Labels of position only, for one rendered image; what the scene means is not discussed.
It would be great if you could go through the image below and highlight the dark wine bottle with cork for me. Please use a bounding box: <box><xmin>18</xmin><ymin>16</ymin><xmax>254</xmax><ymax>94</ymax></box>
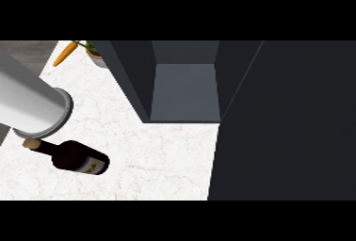
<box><xmin>22</xmin><ymin>137</ymin><xmax>111</xmax><ymax>176</ymax></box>

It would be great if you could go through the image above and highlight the dark grey cabinet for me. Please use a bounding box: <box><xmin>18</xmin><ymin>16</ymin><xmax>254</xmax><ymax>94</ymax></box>
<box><xmin>93</xmin><ymin>40</ymin><xmax>264</xmax><ymax>124</ymax></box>

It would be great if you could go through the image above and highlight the orange carrot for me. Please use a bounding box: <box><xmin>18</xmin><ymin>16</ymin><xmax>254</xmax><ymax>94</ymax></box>
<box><xmin>52</xmin><ymin>40</ymin><xmax>80</xmax><ymax>68</ymax></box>

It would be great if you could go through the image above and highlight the potted green plant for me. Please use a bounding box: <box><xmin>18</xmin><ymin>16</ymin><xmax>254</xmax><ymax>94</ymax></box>
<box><xmin>74</xmin><ymin>40</ymin><xmax>109</xmax><ymax>70</ymax></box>

